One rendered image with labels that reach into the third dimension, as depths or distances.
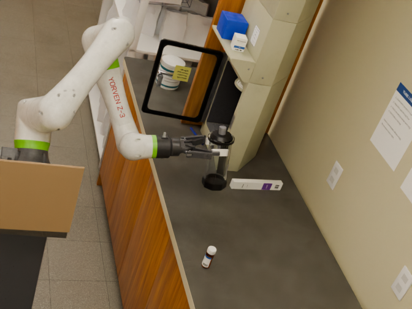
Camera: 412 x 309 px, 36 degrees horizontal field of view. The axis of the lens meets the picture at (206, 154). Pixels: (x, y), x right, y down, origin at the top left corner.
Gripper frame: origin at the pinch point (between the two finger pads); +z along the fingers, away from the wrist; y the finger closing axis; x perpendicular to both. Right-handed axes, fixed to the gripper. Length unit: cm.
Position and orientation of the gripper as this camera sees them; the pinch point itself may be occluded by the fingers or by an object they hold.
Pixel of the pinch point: (219, 146)
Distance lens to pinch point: 255.3
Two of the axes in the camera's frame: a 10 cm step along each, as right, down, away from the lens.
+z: 9.7, 0.0, 2.5
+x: -1.2, 8.7, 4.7
